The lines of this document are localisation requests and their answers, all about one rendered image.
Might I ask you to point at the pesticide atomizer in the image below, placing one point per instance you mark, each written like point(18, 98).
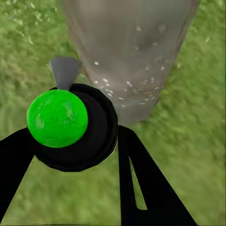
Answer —
point(73, 127)

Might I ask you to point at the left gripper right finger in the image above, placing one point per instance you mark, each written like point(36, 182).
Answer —
point(164, 208)

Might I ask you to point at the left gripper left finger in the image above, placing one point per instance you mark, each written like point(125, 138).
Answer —
point(15, 156)

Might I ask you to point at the tree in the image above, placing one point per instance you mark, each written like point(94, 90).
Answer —
point(106, 38)

